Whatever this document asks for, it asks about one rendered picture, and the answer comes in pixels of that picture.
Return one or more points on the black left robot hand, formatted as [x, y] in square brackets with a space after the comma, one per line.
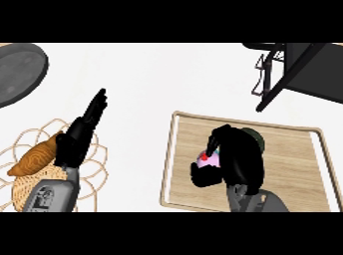
[79, 139]

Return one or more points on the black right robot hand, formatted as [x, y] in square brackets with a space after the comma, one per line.
[243, 156]

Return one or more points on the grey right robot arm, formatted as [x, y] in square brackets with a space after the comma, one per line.
[255, 200]

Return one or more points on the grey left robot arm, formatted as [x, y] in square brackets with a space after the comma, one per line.
[52, 192]

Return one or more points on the pale wooden tray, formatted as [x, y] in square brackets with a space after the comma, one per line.
[286, 166]

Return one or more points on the black tiered shelf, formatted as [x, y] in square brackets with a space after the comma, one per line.
[311, 71]

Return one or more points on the dark green round object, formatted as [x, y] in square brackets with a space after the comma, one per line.
[258, 136]

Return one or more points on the brown croissant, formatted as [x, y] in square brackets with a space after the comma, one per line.
[36, 155]

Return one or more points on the woven wicker placemat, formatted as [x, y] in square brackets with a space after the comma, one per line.
[27, 179]

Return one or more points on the dark grey round pan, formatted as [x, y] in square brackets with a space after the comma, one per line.
[10, 74]

